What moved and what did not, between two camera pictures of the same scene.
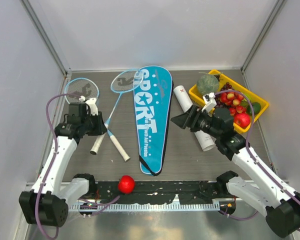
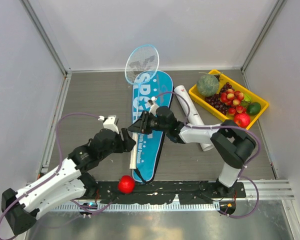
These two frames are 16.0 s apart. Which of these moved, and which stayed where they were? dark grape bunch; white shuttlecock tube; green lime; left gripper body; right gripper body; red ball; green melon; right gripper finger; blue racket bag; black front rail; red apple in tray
Moved: right gripper body; left gripper body; right gripper finger; blue racket bag
Stayed: white shuttlecock tube; green lime; green melon; dark grape bunch; black front rail; red ball; red apple in tray
